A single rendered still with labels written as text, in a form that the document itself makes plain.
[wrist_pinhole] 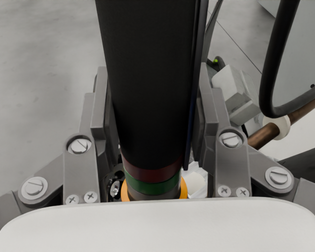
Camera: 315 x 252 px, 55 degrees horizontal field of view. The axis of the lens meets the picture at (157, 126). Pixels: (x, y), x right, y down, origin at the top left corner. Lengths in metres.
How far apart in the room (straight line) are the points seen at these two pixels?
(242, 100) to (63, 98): 1.89
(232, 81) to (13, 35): 2.80
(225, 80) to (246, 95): 0.06
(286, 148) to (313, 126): 0.06
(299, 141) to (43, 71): 2.32
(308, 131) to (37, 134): 1.85
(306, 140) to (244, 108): 0.13
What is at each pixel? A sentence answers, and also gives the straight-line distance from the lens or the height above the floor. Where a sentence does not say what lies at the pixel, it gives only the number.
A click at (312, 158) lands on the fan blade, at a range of 0.31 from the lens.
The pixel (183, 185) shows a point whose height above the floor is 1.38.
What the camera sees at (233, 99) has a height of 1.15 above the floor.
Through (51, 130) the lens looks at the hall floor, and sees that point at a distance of 2.18.
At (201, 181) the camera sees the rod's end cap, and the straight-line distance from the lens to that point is 0.23.
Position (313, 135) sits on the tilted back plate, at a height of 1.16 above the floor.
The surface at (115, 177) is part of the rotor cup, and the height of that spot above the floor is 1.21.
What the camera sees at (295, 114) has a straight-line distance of 0.30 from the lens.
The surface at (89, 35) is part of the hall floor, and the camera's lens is 3.01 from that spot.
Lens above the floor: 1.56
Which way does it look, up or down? 49 degrees down
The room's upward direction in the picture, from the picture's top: 1 degrees counter-clockwise
